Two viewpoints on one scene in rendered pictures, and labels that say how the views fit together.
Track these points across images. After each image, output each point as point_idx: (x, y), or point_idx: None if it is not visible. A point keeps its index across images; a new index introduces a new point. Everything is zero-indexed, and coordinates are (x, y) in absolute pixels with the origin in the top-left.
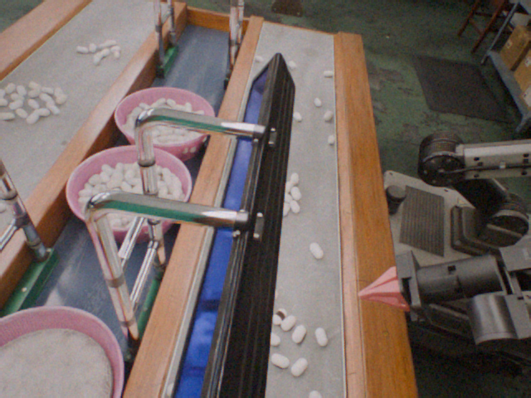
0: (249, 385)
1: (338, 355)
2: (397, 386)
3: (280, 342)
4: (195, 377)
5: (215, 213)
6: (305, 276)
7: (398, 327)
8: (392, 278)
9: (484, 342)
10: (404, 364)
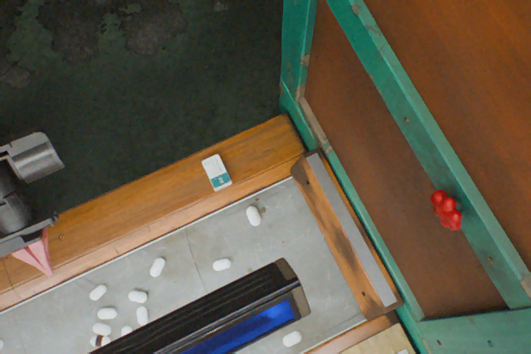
0: (220, 299)
1: (106, 269)
2: (107, 211)
3: (123, 325)
4: (235, 333)
5: None
6: (35, 342)
7: (47, 228)
8: (27, 251)
9: (62, 163)
10: (84, 212)
